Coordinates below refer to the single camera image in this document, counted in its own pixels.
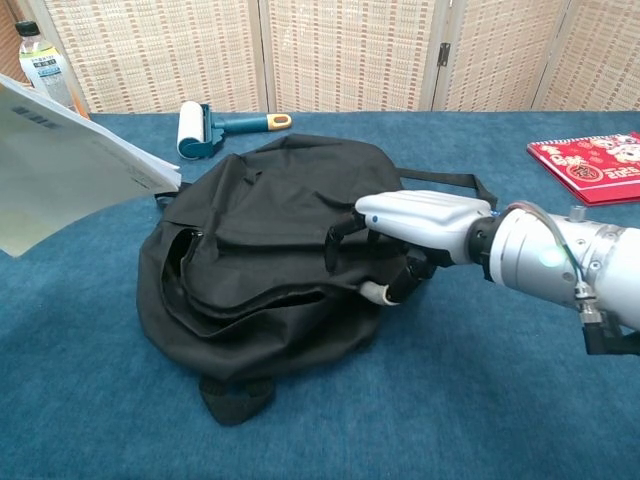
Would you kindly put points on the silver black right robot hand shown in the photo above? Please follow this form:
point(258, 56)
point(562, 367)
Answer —
point(425, 215)

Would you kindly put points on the black backpack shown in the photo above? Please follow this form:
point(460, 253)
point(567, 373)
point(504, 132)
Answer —
point(280, 210)

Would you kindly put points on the yellow notebook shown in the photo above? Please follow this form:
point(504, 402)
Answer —
point(60, 165)

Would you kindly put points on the black screen hinge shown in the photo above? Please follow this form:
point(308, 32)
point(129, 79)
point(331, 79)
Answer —
point(444, 54)

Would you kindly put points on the red desk calendar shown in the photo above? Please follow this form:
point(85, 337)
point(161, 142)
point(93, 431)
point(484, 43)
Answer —
point(595, 170)

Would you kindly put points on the woven folding screen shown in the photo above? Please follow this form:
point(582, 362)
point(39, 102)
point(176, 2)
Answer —
point(345, 50)

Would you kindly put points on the blue felt table cover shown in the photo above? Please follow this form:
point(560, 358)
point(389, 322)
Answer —
point(450, 400)

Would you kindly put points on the teal lint roller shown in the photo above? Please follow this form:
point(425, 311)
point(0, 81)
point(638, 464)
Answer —
point(192, 127)

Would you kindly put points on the orange drink bottle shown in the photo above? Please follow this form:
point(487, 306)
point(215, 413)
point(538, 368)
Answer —
point(42, 65)

